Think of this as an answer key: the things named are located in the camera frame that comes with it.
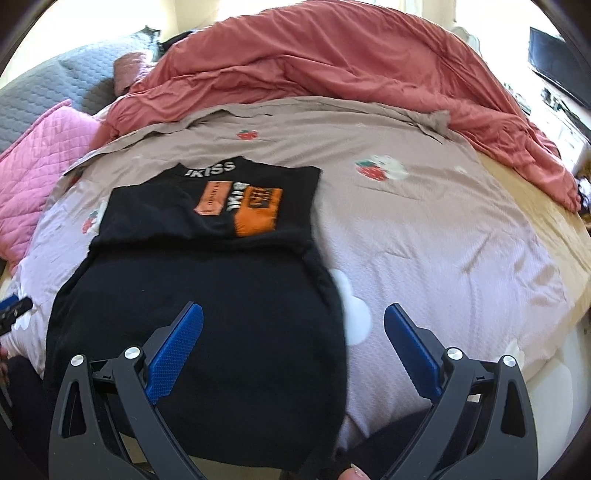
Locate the grey quilted blanket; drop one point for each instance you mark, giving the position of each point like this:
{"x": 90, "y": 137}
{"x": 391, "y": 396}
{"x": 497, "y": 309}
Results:
{"x": 55, "y": 87}

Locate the yellow bed sheet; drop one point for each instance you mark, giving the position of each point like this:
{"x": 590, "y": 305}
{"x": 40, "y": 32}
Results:
{"x": 545, "y": 221}

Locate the black sweater with orange cuffs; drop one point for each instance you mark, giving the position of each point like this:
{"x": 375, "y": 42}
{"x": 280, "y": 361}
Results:
{"x": 207, "y": 277}

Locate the pink floral pillow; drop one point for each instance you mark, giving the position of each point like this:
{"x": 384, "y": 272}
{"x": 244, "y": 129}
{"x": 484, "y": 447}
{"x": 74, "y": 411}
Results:
{"x": 131, "y": 69}

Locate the pink quilted blanket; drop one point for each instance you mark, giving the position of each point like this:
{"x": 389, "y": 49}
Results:
{"x": 41, "y": 161}

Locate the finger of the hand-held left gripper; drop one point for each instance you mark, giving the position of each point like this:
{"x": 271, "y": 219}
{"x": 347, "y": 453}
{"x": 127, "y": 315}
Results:
{"x": 14, "y": 309}

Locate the strawberry printed blanket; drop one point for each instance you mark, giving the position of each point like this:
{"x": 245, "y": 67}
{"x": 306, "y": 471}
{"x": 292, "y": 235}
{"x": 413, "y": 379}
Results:
{"x": 415, "y": 230}

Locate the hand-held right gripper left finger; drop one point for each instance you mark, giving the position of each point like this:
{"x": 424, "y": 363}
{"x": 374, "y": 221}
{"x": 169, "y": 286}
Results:
{"x": 178, "y": 350}

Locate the salmon red duvet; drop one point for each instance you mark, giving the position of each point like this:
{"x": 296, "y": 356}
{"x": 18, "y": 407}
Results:
{"x": 323, "y": 60}

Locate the dark flat screen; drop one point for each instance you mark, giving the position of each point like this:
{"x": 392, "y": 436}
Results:
{"x": 554, "y": 60}

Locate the dark cloth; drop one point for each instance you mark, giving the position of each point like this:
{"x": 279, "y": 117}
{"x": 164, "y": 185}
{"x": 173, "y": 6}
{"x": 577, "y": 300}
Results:
{"x": 175, "y": 42}

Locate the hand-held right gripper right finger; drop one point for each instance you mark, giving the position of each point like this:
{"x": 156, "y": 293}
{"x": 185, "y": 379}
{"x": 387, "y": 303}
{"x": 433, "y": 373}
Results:
{"x": 411, "y": 350}

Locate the white cabinet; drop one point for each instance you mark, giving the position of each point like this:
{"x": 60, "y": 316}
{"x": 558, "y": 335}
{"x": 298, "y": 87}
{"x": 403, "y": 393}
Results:
{"x": 561, "y": 129}

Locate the person's dark pants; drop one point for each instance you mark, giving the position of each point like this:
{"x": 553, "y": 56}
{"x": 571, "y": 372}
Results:
{"x": 392, "y": 434}

